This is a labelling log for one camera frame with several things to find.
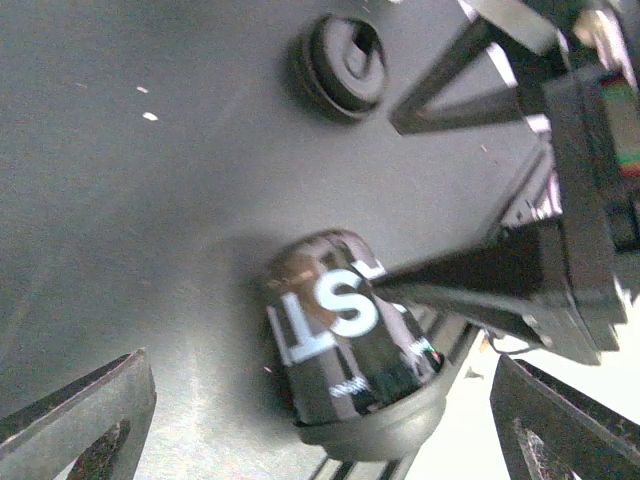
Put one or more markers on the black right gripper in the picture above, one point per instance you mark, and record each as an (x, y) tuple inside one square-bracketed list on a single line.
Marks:
[(571, 263)]

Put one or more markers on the black cup with coffee beans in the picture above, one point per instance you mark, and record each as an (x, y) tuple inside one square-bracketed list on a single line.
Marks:
[(347, 352)]

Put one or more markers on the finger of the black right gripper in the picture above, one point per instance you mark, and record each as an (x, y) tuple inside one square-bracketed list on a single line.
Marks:
[(516, 285)]

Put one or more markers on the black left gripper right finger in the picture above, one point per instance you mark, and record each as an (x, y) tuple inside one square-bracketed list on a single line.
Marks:
[(550, 430)]

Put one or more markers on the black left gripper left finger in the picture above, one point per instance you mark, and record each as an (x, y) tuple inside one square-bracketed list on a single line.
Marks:
[(99, 423)]

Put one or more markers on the black cup lid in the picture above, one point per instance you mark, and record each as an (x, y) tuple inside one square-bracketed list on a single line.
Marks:
[(390, 433)]

